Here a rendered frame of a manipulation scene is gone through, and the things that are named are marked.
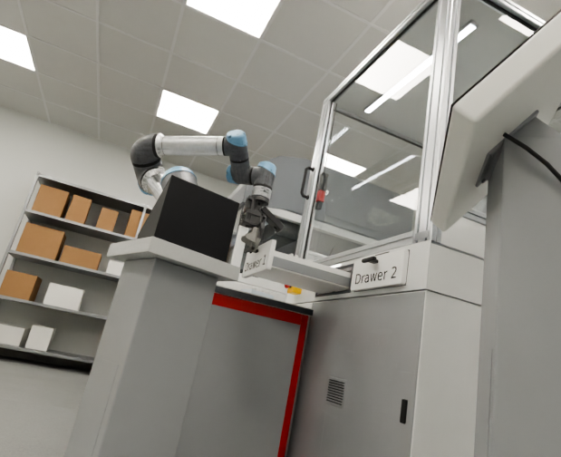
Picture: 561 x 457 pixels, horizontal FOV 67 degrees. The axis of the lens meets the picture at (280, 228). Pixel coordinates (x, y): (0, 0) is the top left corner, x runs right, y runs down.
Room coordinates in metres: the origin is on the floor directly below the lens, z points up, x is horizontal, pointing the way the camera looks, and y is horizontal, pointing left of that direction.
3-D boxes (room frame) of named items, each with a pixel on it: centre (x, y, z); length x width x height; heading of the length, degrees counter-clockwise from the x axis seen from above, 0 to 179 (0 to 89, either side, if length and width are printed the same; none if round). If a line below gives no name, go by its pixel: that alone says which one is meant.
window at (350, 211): (1.64, -0.29, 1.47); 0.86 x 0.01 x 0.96; 19
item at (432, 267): (1.79, -0.72, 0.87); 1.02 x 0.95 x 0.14; 19
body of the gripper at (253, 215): (1.55, 0.11, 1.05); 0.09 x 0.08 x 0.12; 109
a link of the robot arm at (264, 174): (1.55, 0.10, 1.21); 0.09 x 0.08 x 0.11; 74
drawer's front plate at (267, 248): (1.57, 0.06, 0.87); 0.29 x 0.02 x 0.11; 19
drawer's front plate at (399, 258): (1.37, -0.35, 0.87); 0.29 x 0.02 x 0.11; 19
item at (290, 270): (1.64, -0.14, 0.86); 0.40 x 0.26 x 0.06; 109
